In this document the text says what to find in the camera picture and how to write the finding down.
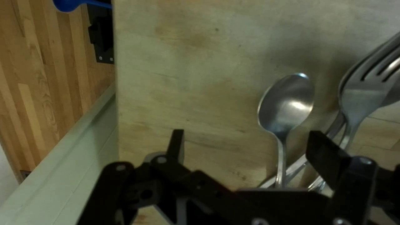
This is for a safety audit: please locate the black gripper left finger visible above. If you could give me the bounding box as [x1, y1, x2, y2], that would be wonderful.
[166, 129, 185, 163]

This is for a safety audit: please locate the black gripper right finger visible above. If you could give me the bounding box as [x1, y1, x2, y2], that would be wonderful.
[306, 130, 351, 184]

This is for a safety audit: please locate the silver spoon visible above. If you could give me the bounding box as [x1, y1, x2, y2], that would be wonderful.
[257, 73, 315, 188]

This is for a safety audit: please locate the blue utensil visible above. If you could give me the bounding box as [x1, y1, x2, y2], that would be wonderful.
[52, 0, 111, 13]

